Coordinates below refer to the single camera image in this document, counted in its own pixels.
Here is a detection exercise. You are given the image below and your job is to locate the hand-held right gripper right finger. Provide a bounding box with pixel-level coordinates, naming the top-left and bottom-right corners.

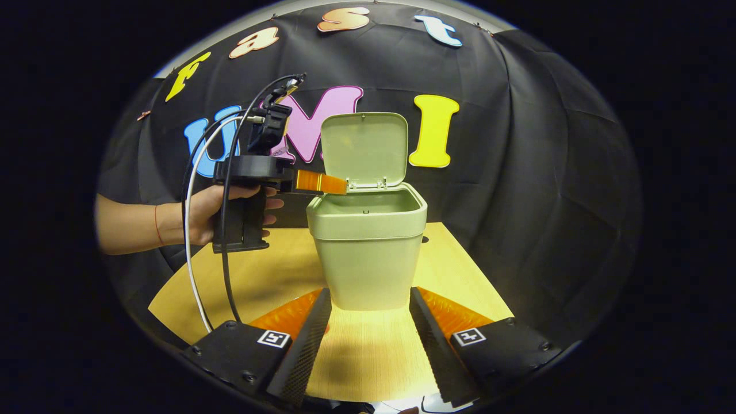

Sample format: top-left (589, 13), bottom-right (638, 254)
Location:
top-left (409, 286), bottom-right (564, 406)

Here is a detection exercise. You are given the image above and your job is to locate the black backdrop cloth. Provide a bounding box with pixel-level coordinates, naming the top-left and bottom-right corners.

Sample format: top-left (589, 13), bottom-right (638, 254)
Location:
top-left (97, 3), bottom-right (643, 346)

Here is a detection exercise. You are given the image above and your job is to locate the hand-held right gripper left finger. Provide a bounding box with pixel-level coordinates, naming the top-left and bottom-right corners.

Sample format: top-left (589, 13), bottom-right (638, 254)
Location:
top-left (183, 287), bottom-right (332, 408)

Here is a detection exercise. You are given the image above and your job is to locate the pale green garbage bin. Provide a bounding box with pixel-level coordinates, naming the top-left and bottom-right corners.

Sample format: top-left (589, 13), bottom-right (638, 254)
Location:
top-left (306, 112), bottom-right (428, 312)

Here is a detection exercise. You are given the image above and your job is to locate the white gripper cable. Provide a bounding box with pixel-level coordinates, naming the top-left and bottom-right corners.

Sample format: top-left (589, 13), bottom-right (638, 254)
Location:
top-left (184, 115), bottom-right (266, 334)

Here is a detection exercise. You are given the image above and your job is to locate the wooden desktop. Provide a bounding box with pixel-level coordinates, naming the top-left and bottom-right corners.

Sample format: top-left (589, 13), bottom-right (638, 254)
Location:
top-left (148, 223), bottom-right (514, 403)

